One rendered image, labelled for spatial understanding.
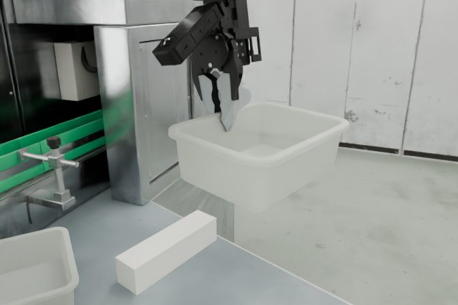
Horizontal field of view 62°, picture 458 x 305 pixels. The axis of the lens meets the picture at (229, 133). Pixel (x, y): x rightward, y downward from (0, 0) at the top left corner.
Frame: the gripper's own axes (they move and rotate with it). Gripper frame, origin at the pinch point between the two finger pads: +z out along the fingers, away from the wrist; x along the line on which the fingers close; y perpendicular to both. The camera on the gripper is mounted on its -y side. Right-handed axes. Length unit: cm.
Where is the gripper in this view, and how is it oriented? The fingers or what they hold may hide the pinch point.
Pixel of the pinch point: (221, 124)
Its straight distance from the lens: 58.2
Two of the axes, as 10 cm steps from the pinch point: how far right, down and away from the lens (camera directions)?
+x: -7.5, -0.5, 6.6
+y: 6.5, -2.3, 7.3
